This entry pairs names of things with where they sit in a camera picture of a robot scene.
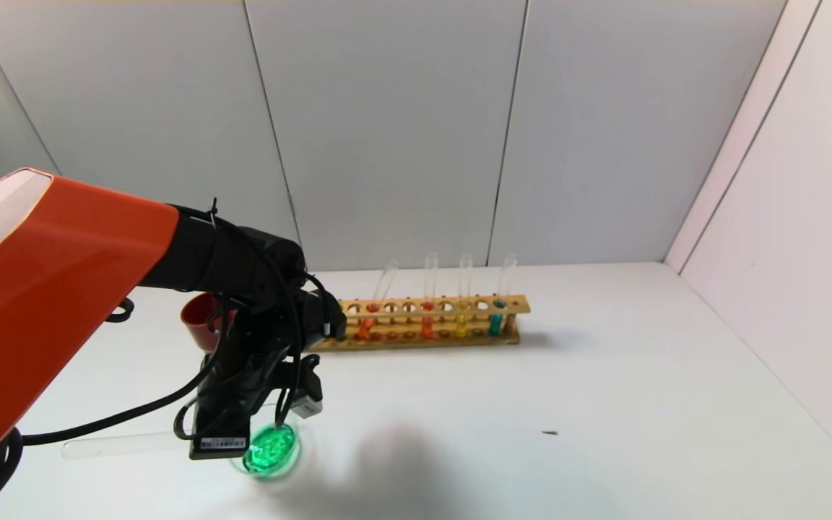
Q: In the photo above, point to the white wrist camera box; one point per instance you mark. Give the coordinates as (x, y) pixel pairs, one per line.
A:
(306, 404)

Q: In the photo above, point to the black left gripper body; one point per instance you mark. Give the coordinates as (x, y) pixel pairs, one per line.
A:
(219, 441)

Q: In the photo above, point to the clear glass dish with spout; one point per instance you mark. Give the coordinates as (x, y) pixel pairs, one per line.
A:
(271, 451)

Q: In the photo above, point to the wooden test tube rack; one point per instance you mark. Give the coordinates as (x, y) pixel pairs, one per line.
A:
(445, 342)

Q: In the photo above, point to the orange and black left arm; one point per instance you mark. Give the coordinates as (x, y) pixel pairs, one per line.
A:
(62, 289)

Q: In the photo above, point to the orange liquid glass test tube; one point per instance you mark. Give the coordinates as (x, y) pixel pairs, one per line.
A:
(364, 331)
(427, 328)

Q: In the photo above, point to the dark red plastic cup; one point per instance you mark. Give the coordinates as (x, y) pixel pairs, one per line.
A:
(198, 328)

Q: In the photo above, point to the yellow liquid glass test tube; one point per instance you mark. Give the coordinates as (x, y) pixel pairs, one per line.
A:
(461, 325)
(120, 444)

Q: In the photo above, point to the blue liquid glass test tube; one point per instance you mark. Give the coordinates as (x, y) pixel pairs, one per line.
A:
(495, 325)

